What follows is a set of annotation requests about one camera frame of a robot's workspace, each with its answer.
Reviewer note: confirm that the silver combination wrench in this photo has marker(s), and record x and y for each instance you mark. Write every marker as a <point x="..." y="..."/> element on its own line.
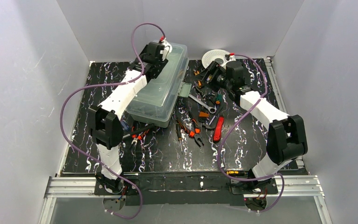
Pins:
<point x="209" y="108"/>

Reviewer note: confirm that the orange yellow cutter pliers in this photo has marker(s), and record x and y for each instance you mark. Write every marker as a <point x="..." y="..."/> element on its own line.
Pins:
<point x="198" y="79"/>

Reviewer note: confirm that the steel claw hammer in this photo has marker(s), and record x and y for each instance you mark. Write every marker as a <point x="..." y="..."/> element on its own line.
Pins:
<point x="134" y="133"/>

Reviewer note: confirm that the green plastic tool box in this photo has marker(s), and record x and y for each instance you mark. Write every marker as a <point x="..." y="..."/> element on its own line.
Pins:
<point x="154" y="104"/>

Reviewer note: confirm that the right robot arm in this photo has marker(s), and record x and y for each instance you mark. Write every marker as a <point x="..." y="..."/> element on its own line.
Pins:
<point x="286" y="137"/>

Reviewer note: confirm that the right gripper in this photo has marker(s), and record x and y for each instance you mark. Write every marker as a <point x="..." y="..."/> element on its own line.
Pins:
<point x="210" y="74"/>

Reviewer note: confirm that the orange handled wire stripper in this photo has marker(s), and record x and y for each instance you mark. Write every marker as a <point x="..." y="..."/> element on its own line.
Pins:
<point x="138" y="136"/>

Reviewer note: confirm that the yellow black screwdriver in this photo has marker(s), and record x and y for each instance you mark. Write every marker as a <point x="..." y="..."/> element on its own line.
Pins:
<point x="236" y="173"/>

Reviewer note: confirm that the white filament spool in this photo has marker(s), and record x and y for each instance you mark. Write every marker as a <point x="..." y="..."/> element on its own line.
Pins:
<point x="215" y="55"/>

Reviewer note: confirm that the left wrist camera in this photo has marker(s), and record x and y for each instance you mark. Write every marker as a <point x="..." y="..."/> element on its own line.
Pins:
<point x="167" y="48"/>

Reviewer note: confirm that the orange black small tool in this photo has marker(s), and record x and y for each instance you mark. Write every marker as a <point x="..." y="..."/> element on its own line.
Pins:
<point x="203" y="115"/>

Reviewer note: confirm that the aluminium rail frame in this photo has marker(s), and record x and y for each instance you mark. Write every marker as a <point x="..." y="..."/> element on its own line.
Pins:
<point x="299" y="200"/>

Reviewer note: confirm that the green stubby screwdriver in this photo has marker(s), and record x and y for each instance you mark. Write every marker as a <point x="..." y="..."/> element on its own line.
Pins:
<point x="217" y="99"/>

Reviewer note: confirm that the red utility knife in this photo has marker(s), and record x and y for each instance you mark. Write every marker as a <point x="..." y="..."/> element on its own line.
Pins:
<point x="218" y="129"/>

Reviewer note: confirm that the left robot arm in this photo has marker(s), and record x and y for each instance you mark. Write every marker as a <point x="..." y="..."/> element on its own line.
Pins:
<point x="104" y="122"/>

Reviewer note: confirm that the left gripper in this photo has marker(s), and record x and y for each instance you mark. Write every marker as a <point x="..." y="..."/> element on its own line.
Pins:
<point x="154" y="67"/>

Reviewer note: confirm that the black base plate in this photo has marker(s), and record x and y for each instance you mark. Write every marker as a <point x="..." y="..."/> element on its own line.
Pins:
<point x="204" y="187"/>

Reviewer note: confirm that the orange black long-nose pliers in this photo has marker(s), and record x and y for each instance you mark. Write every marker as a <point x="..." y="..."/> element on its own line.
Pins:
<point x="194" y="131"/>

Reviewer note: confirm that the black precision screwdriver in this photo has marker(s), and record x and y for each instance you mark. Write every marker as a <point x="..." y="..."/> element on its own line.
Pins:
<point x="179" y="136"/>

